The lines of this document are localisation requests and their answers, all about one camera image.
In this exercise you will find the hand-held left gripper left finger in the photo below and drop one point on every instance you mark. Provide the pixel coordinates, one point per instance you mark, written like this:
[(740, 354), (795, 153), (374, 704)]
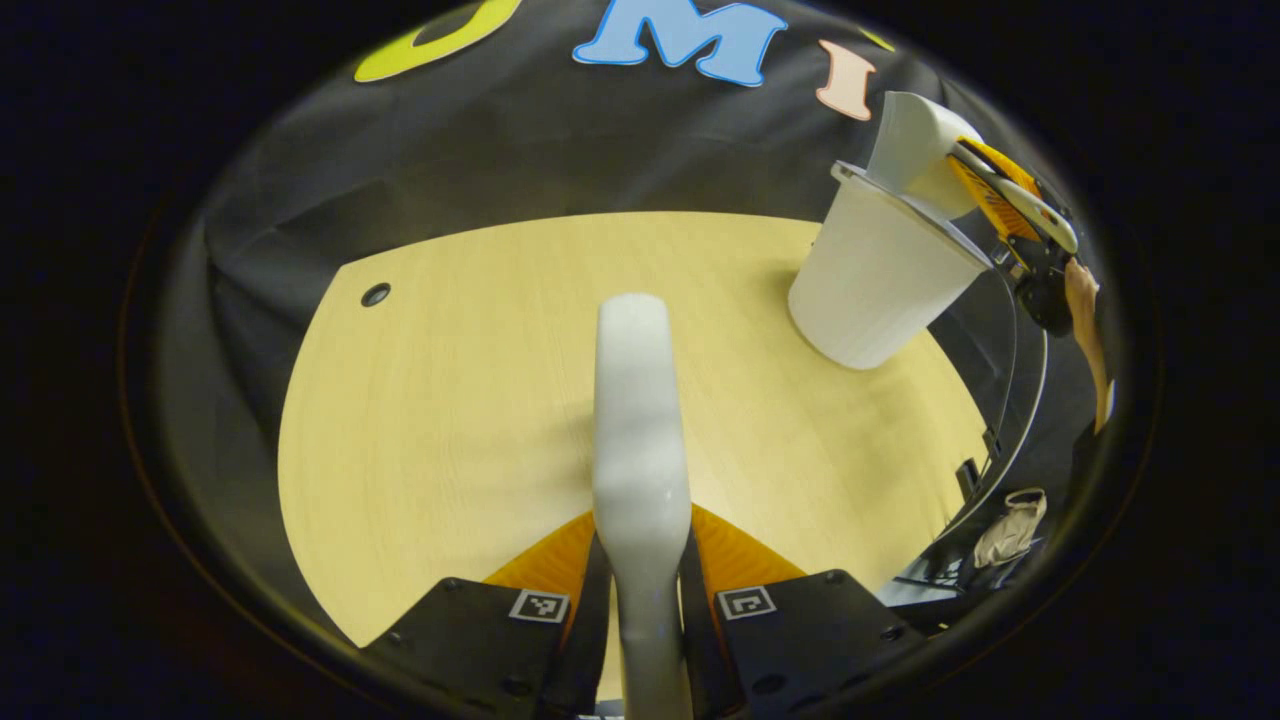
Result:
[(470, 640)]

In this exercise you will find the white dustpan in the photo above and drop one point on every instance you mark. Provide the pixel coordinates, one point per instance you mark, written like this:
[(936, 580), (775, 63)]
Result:
[(915, 140)]

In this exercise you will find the beige cloth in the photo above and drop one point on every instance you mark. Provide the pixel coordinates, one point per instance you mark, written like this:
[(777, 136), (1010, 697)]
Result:
[(1012, 528)]

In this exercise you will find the white ribbed garbage bin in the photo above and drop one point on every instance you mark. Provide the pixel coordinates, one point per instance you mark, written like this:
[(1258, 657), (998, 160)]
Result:
[(870, 280)]

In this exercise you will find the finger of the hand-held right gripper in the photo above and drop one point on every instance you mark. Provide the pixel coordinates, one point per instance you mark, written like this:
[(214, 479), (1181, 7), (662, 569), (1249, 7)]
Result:
[(990, 195)]

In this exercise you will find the small white broom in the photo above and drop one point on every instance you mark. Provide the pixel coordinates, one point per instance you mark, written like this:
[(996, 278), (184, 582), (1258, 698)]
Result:
[(640, 450)]

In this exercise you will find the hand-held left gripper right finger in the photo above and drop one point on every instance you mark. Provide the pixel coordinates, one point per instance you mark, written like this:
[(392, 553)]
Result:
[(810, 640)]

